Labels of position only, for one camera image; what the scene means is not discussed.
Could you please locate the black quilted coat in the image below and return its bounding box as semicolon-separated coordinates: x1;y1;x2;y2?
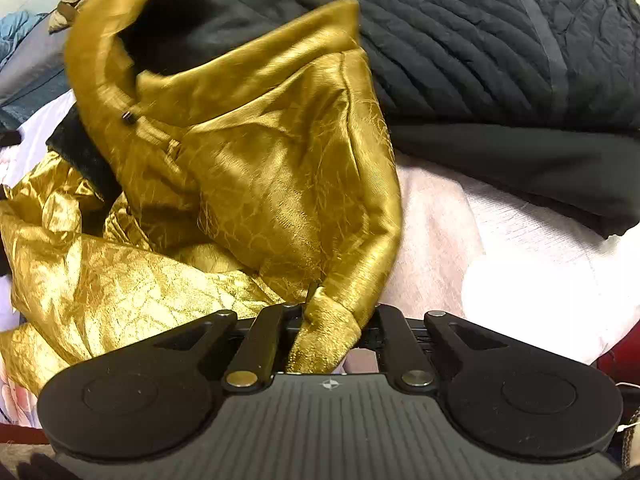
357;0;639;237

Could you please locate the pink blanket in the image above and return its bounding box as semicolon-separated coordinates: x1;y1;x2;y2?
0;90;640;428

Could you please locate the grey blanket on bed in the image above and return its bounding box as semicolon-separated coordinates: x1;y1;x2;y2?
1;18;70;130

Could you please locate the golden satin jacket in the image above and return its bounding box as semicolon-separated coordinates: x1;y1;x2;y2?
1;0;401;393

